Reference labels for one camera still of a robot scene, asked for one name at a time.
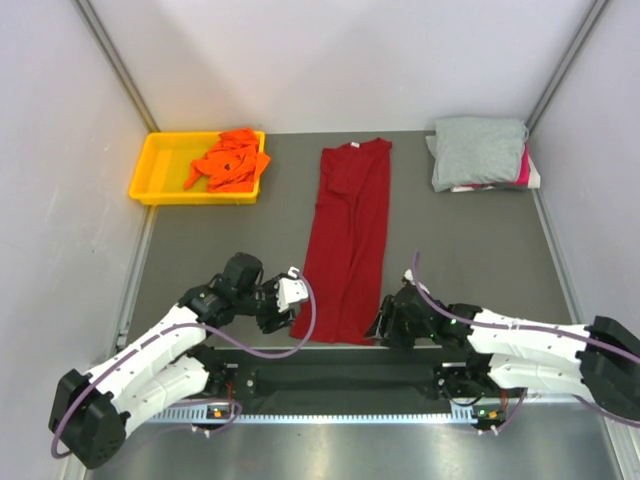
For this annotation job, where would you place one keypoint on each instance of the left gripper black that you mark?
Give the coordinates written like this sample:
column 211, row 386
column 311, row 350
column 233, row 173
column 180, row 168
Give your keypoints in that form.
column 274, row 320

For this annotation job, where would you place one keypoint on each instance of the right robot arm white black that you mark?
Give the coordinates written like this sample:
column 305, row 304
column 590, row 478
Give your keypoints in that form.
column 598, row 362

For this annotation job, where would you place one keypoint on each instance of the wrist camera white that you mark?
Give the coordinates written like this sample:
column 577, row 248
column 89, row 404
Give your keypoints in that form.
column 291, row 291
column 408, row 278

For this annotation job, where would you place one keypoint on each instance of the folded grey t shirt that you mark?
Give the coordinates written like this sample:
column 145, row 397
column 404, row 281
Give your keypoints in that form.
column 476, row 151

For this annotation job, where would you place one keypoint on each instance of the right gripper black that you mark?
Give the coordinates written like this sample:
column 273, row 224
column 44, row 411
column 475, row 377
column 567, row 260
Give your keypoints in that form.
column 393, row 338

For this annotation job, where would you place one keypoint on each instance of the dark red t shirt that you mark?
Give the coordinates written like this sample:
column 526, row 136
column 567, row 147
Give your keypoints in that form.
column 345, row 256

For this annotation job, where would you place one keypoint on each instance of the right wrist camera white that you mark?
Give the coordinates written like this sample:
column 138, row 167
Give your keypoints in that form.
column 408, row 278

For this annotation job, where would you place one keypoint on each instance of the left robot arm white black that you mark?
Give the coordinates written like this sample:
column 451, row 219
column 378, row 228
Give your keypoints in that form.
column 96, row 411

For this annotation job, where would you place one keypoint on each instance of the folded pink white t shirt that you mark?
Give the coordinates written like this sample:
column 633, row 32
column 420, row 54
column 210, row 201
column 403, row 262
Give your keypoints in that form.
column 528, row 179

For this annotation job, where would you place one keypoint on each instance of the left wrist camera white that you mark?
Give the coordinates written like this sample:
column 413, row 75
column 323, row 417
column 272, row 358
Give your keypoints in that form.
column 291, row 291

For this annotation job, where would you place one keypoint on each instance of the yellow plastic bin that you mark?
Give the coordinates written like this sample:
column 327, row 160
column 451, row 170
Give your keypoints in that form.
column 163, row 167

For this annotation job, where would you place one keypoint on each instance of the orange t shirt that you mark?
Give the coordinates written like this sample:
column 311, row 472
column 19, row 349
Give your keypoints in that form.
column 232, row 165

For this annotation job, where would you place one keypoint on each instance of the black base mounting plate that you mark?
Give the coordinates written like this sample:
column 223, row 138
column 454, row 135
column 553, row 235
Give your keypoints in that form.
column 247, row 381

